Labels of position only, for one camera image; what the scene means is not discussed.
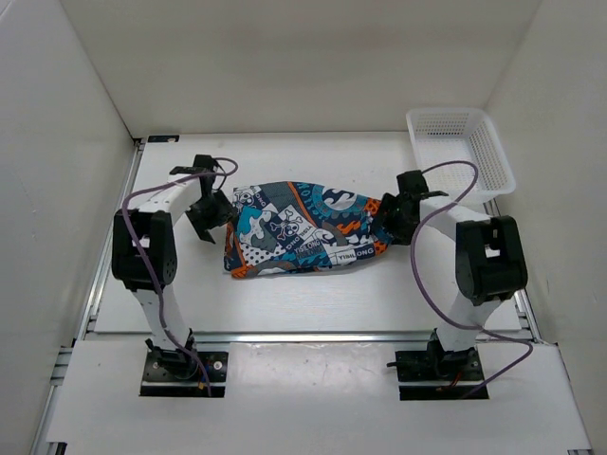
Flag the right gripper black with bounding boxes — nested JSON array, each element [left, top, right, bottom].
[[369, 193, 419, 246]]

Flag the aluminium rail front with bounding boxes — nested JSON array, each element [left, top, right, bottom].
[[194, 331, 432, 343]]

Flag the white plastic basket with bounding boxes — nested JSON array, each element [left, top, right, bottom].
[[406, 107, 516, 206]]

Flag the black label tag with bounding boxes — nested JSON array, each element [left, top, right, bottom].
[[147, 135, 180, 143]]

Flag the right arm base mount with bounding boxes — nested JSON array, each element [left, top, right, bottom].
[[386, 334, 489, 401]]

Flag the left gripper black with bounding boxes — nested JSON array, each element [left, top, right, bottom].
[[185, 190, 238, 244]]

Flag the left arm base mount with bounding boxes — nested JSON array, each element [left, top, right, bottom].
[[139, 338, 229, 398]]

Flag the colourful patterned shorts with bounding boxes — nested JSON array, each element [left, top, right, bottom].
[[224, 181, 393, 279]]

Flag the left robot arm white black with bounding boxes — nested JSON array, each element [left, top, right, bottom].
[[111, 155, 238, 389]]

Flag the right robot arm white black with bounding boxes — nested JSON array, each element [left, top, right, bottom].
[[372, 171, 528, 379]]

